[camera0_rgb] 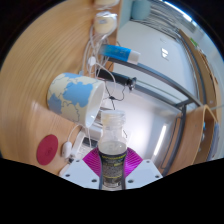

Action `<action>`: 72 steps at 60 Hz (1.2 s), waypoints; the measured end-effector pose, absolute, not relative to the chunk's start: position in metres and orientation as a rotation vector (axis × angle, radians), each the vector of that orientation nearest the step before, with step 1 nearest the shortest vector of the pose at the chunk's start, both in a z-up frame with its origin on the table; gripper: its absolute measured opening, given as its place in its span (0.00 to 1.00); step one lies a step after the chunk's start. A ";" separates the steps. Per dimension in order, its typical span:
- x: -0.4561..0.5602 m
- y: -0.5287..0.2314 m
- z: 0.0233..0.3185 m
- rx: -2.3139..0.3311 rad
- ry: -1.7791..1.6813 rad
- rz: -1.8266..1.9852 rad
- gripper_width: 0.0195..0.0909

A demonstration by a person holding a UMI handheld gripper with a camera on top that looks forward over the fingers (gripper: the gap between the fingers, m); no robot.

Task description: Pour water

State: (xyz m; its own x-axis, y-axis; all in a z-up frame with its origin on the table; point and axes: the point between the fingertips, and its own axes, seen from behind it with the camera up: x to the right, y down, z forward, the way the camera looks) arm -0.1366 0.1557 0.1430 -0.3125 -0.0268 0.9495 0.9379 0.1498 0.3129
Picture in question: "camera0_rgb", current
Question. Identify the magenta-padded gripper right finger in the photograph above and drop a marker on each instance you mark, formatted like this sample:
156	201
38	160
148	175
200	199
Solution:
145	173

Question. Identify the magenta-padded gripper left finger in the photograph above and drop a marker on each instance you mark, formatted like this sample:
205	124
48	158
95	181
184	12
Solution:
78	173

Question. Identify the clear bottle with dark label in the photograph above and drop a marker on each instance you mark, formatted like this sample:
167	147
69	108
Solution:
112	166

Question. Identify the white earbuds case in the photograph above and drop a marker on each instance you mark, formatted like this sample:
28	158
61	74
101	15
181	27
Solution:
66	150

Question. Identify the white desk lamp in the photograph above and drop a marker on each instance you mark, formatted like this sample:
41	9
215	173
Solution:
160	140

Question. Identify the flat round red coaster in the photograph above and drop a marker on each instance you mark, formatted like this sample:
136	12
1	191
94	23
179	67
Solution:
47	150

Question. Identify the blue and cream patterned mug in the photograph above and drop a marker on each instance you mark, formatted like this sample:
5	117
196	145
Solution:
71	96

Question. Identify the black electric shaver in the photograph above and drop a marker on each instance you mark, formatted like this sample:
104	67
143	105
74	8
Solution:
116	77

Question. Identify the long wooden overhead bunk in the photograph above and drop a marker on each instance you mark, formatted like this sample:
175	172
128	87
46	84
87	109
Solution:
201	66

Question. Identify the blue tube with white cap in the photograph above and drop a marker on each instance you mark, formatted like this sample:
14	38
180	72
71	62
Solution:
116	53

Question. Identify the round cream wrapped bun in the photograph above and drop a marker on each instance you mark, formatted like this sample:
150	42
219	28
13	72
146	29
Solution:
106	3
105	22

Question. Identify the bed with teal sheet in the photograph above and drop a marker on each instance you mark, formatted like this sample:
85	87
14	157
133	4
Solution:
125	13

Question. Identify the grey striped curtain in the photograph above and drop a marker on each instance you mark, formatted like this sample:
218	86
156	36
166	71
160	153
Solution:
170	13

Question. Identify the teal pillow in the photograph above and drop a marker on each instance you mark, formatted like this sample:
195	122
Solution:
140	10

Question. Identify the grey metal frame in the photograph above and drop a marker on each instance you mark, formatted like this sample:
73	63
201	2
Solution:
160	78

